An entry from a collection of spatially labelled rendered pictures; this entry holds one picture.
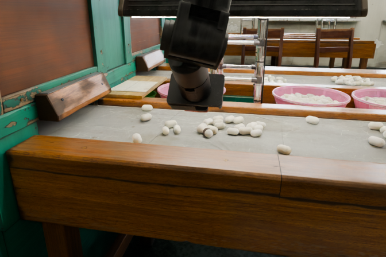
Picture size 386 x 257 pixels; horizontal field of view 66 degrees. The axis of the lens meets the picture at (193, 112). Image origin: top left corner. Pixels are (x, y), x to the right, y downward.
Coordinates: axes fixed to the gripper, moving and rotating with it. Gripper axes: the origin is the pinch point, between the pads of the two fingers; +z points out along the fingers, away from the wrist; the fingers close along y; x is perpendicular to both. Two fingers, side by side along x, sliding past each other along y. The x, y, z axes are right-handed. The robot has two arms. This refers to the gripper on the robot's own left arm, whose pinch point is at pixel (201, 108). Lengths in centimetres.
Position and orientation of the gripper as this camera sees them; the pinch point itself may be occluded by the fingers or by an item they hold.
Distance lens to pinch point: 63.0
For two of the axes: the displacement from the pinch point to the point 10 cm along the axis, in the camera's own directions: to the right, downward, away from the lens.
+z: 1.4, 3.8, 9.1
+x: -1.3, 9.2, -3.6
